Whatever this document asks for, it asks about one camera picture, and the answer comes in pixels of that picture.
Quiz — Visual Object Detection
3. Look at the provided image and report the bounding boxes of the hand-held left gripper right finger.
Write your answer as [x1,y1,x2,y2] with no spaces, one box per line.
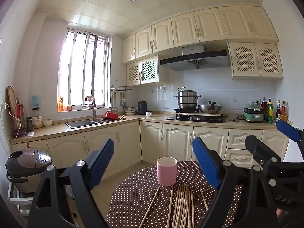
[192,136,277,228]

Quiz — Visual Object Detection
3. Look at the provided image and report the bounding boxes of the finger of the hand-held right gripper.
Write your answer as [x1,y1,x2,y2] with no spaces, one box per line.
[245,135,283,178]
[276,119,304,148]

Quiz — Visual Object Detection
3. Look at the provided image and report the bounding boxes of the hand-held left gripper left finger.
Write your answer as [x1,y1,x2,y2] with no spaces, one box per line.
[27,138,115,228]

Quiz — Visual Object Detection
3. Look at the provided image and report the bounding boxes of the pair of chopsticks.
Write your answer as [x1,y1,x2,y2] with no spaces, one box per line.
[199,188,209,211]

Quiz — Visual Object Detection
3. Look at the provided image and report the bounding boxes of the pink cup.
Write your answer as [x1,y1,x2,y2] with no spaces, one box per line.
[157,157,177,187]

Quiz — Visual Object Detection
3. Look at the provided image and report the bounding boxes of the bunch of wooden chopsticks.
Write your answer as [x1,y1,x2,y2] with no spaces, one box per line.
[166,183,195,228]

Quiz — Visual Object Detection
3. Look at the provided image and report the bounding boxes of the single wooden chopstick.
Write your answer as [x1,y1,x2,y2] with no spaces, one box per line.
[138,186,161,228]

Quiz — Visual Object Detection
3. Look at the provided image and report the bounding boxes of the person's right hand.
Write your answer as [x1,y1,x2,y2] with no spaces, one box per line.
[276,208,287,225]

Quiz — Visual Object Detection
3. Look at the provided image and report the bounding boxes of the group of condiment bottles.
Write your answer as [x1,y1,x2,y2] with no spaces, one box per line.
[261,97,289,124]

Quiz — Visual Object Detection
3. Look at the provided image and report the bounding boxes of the green electric grill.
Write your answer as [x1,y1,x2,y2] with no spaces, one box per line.
[243,103,266,123]

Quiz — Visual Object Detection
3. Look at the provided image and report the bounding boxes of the cream base cabinets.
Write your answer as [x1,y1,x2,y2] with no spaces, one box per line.
[9,114,290,181]

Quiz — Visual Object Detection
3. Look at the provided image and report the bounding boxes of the grey trash bin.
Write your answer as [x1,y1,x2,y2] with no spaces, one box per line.
[66,185,76,199]

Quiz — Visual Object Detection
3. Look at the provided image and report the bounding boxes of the steel kitchen sink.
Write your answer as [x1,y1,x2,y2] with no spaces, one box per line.
[65,120,100,129]

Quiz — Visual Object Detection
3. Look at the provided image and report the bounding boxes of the black gas stove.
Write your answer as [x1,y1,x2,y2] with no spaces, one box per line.
[166,114,227,124]

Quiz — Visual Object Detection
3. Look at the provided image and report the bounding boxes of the round polka-dot table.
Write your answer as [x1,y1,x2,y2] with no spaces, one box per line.
[106,161,245,228]

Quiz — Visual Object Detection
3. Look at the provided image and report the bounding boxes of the red bowl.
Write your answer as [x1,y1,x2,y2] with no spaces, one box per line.
[103,110,118,121]

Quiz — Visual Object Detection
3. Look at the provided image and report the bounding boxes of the metal faucet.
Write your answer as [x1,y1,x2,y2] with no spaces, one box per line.
[85,95,97,122]

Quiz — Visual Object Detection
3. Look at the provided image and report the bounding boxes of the steel wok with lid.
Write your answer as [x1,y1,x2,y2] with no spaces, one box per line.
[198,101,222,114]

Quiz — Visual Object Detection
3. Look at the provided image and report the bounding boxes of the steel steamer pot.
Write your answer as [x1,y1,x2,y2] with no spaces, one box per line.
[174,87,202,110]

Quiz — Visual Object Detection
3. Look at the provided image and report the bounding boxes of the black kettle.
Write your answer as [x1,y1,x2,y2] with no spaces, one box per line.
[138,100,148,115]

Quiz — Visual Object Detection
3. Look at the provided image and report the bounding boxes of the cream lattice door cabinet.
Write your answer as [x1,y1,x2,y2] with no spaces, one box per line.
[227,42,284,81]
[126,55,169,86]

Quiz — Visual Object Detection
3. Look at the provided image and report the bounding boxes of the grey rice cooker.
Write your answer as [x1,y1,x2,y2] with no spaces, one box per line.
[5,149,53,193]

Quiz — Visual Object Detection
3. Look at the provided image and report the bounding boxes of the large glass jar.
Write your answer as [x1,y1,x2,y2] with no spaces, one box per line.
[32,107,44,129]

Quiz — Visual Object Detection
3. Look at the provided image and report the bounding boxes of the white storage cart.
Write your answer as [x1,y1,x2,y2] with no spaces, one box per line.
[7,183,36,216]

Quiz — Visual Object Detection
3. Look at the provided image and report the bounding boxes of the kitchen window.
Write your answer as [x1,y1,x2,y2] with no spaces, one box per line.
[58,27,112,112]

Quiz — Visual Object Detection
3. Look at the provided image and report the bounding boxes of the range hood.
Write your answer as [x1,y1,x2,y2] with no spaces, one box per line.
[160,44,229,72]

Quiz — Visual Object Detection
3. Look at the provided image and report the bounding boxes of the wooden cutting board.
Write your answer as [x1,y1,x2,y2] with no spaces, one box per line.
[7,86,21,130]

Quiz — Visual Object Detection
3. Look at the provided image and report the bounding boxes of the wall utensil rail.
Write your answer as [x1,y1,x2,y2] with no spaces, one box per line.
[110,85,133,93]

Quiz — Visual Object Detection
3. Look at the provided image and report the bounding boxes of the white charger with cable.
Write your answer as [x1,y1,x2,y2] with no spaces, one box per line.
[0,103,22,145]

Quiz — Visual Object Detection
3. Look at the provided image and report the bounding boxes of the cream upper wall cabinets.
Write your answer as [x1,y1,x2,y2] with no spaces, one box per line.
[122,6,279,64]

